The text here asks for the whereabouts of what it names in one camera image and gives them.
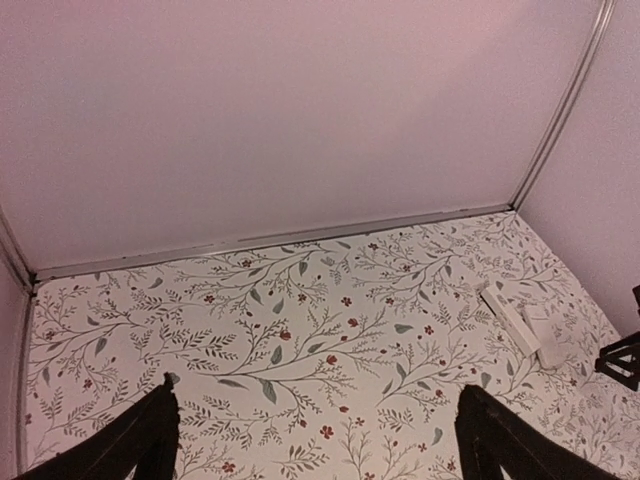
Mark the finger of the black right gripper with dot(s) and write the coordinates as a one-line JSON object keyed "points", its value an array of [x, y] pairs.
{"points": [[620, 361]]}

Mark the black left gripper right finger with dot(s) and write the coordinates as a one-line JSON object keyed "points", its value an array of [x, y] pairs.
{"points": [[495, 443]]}

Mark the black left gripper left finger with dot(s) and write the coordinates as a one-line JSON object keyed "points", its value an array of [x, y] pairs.
{"points": [[142, 442]]}

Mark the white battery holder box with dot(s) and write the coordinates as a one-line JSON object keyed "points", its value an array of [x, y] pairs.
{"points": [[543, 323]]}

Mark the white plastic strip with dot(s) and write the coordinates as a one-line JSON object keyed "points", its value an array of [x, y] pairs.
{"points": [[510, 320]]}

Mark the floral patterned table mat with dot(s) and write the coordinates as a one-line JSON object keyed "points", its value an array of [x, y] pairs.
{"points": [[335, 359]]}

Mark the left aluminium frame post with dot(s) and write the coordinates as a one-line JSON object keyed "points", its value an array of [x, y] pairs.
{"points": [[15, 259]]}

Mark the aluminium frame post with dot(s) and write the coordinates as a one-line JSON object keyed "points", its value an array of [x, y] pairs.
{"points": [[565, 105], [15, 259]]}

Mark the right aluminium frame post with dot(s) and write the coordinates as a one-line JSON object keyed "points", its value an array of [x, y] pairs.
{"points": [[565, 105]]}

